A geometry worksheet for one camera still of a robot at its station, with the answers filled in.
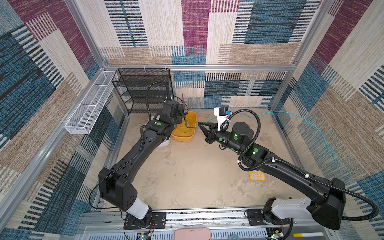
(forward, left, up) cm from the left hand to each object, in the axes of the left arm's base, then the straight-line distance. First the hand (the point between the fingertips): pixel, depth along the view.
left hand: (175, 109), depth 80 cm
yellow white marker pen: (-52, -61, -28) cm, 85 cm away
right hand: (-16, -12, +6) cm, 21 cm away
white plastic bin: (-3, +7, -24) cm, 25 cm away
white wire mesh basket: (+14, +55, -11) cm, 58 cm away
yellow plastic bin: (+9, -4, -31) cm, 33 cm away
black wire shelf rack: (+32, +25, -11) cm, 42 cm away
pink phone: (-51, -8, -28) cm, 59 cm away
